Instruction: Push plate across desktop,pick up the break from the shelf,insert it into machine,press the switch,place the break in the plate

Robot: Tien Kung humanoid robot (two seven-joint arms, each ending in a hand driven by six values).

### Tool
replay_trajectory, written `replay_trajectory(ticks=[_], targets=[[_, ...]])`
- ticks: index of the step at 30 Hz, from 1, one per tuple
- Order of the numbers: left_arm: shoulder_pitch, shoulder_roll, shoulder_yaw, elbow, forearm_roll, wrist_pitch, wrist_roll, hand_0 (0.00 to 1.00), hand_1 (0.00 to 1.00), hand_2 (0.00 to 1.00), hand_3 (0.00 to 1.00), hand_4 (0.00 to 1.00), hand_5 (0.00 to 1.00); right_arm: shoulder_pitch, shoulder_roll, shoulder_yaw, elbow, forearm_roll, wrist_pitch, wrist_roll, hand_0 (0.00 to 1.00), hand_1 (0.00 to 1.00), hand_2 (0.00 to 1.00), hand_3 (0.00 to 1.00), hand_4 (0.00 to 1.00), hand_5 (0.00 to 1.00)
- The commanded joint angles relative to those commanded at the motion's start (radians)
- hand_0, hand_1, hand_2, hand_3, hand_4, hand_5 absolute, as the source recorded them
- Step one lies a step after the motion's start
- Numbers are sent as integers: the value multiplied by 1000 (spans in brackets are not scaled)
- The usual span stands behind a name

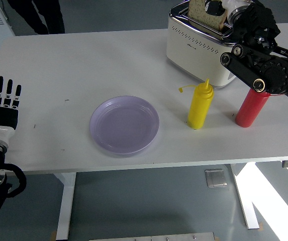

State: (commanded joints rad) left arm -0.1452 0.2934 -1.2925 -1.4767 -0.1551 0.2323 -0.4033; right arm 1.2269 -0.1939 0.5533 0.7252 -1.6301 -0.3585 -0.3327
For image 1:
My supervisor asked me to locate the metal floor socket cover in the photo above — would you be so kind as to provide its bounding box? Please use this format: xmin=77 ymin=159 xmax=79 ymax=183
xmin=204 ymin=168 xmax=229 ymax=188

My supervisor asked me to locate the purple plastic plate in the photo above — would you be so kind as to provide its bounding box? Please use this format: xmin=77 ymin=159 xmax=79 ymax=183
xmin=89 ymin=95 xmax=160 ymax=155

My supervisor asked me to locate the white table leg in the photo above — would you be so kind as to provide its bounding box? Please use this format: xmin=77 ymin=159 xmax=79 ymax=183
xmin=228 ymin=163 xmax=261 ymax=229
xmin=54 ymin=172 xmax=77 ymax=240

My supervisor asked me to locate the slice of bread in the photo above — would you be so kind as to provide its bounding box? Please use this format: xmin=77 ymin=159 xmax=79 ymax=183
xmin=188 ymin=0 xmax=229 ymax=32

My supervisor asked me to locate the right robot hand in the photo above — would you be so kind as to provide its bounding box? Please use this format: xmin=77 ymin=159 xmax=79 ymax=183
xmin=204 ymin=0 xmax=254 ymax=18

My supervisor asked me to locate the red squeeze bottle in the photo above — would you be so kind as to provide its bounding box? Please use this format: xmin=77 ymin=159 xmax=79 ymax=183
xmin=235 ymin=87 xmax=270 ymax=128

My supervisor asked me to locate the cream two-slot toaster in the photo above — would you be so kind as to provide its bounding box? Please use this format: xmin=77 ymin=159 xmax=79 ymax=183
xmin=165 ymin=0 xmax=237 ymax=88

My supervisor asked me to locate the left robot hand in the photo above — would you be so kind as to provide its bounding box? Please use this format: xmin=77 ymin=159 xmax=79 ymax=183
xmin=0 ymin=75 xmax=23 ymax=149

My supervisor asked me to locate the person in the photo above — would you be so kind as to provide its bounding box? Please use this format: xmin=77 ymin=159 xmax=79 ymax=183
xmin=7 ymin=0 xmax=66 ymax=35

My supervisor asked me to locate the yellow squeeze bottle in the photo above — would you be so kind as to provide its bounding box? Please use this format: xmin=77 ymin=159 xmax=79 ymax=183
xmin=178 ymin=78 xmax=214 ymax=130

